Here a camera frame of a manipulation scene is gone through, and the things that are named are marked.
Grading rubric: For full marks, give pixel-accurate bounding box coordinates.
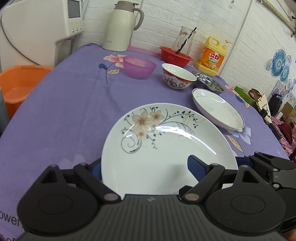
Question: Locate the white floral ceramic plate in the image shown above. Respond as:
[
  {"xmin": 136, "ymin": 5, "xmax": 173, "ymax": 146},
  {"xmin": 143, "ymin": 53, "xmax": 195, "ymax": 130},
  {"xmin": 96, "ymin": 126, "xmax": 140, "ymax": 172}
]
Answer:
[{"xmin": 101, "ymin": 103, "xmax": 238, "ymax": 197}]

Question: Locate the white silver-rimmed plate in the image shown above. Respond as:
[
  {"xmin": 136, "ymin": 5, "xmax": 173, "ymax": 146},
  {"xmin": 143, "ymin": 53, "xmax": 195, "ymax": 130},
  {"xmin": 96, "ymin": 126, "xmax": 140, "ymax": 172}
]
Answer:
[{"xmin": 192, "ymin": 88, "xmax": 245, "ymax": 132}]

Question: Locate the stainless steel bowl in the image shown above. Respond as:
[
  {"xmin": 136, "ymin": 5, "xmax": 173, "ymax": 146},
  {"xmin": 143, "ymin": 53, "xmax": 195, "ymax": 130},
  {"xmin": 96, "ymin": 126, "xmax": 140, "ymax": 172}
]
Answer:
[{"xmin": 192, "ymin": 71, "xmax": 226, "ymax": 94}]

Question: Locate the white red patterned bowl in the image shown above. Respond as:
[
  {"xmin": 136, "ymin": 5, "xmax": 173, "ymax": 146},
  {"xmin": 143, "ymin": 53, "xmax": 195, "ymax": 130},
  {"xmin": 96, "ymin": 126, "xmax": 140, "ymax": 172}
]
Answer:
[{"xmin": 162, "ymin": 63, "xmax": 197, "ymax": 90}]

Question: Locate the purple floral tablecloth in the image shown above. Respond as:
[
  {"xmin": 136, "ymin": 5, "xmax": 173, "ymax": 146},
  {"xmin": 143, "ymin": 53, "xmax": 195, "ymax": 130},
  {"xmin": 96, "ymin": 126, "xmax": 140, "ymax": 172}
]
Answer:
[{"xmin": 0, "ymin": 44, "xmax": 290, "ymax": 241}]

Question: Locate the brown and white bag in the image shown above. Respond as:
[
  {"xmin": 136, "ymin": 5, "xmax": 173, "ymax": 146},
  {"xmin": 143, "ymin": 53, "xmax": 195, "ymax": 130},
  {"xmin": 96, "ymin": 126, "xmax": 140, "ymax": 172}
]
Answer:
[{"xmin": 248, "ymin": 88, "xmax": 272, "ymax": 125}]

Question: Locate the green cardboard box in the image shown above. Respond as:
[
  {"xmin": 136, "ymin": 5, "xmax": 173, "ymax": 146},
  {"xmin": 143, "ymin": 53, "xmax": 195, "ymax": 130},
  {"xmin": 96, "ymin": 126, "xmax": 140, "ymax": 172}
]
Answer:
[{"xmin": 234, "ymin": 86, "xmax": 256, "ymax": 107}]

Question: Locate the blue paper fan decoration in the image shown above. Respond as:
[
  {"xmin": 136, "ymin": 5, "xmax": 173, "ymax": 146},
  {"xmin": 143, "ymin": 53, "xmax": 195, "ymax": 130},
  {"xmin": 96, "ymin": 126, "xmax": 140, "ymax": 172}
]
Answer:
[{"xmin": 270, "ymin": 50, "xmax": 292, "ymax": 82}]

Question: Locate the yellow dish soap bottle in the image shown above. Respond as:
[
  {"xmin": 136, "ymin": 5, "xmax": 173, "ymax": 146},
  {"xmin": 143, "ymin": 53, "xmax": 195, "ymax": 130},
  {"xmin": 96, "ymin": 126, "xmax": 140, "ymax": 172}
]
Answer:
[{"xmin": 195, "ymin": 36, "xmax": 233, "ymax": 76}]

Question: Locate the purple plastic bowl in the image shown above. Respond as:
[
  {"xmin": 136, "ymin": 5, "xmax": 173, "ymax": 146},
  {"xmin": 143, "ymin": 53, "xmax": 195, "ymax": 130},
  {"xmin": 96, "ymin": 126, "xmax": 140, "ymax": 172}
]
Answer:
[{"xmin": 123, "ymin": 56, "xmax": 157, "ymax": 79}]

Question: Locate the red plastic colander basket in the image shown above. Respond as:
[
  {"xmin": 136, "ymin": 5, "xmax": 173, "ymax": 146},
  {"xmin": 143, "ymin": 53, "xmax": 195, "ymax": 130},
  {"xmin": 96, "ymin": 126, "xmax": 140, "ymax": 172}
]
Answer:
[{"xmin": 159, "ymin": 46, "xmax": 193, "ymax": 68}]

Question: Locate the black stirring stick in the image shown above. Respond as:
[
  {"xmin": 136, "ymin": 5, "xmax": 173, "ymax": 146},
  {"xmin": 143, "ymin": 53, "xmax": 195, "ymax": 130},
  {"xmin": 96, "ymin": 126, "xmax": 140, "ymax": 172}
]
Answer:
[{"xmin": 176, "ymin": 27, "xmax": 198, "ymax": 55}]

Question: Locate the cream thermos jug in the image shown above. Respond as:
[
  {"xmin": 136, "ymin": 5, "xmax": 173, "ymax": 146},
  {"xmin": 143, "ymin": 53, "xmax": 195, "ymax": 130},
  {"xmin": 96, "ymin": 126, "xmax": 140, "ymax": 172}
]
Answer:
[{"xmin": 101, "ymin": 1, "xmax": 144, "ymax": 52}]

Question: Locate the clear glass pitcher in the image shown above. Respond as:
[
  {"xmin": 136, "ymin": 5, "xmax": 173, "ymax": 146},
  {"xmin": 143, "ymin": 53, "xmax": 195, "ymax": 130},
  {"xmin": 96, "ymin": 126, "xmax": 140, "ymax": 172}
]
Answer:
[{"xmin": 171, "ymin": 26, "xmax": 197, "ymax": 57}]

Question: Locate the white water dispenser machine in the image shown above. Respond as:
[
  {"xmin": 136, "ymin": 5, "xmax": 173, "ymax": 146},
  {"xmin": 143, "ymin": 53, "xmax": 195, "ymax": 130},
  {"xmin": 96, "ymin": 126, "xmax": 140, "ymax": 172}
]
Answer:
[{"xmin": 1, "ymin": 1, "xmax": 83, "ymax": 71}]

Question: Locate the grey power cable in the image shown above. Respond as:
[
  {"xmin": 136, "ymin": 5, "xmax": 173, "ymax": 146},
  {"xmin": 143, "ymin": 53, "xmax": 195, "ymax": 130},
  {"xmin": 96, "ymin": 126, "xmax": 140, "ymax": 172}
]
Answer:
[{"xmin": 0, "ymin": 14, "xmax": 42, "ymax": 67}]

